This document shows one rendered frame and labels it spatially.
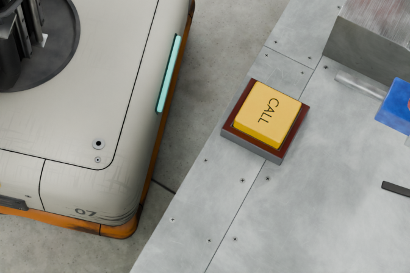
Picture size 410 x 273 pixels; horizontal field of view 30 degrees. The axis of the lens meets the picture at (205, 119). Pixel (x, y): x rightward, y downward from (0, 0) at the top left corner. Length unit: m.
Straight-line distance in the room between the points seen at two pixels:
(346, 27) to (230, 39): 1.02
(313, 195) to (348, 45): 0.19
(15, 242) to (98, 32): 0.49
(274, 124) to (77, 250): 0.89
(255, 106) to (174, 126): 0.92
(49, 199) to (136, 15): 0.42
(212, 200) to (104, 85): 0.69
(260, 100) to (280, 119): 0.03
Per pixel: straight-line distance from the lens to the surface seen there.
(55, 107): 1.51
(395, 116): 0.80
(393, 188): 0.92
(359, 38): 0.93
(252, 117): 0.88
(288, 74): 0.96
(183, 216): 0.87
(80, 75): 1.54
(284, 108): 0.89
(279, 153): 0.89
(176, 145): 1.77
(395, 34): 0.91
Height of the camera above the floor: 1.62
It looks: 64 degrees down
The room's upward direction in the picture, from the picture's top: 10 degrees clockwise
